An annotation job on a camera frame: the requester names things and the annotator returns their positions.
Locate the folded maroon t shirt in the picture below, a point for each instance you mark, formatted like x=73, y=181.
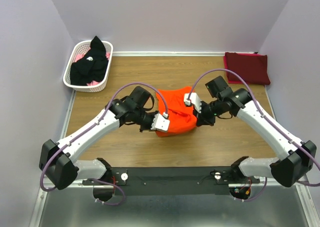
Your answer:
x=252, y=69

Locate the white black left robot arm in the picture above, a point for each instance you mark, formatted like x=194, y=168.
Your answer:
x=59, y=161

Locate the orange t shirt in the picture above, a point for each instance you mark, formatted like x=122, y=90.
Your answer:
x=181, y=117

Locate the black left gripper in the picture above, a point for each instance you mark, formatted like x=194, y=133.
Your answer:
x=149, y=128

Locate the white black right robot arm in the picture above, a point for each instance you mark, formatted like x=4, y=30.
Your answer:
x=293, y=156

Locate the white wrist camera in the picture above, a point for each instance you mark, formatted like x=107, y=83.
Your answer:
x=192, y=99
x=160, y=123

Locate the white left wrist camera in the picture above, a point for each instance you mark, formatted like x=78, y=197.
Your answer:
x=160, y=123

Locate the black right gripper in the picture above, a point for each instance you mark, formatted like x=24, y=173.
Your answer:
x=202, y=119

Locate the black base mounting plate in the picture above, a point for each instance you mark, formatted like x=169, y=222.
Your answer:
x=166, y=181

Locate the black t shirt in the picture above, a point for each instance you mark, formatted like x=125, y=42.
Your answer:
x=97, y=50

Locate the white plastic laundry basket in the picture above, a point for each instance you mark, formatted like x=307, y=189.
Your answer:
x=81, y=48

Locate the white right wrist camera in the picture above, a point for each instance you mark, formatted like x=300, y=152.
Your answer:
x=192, y=99

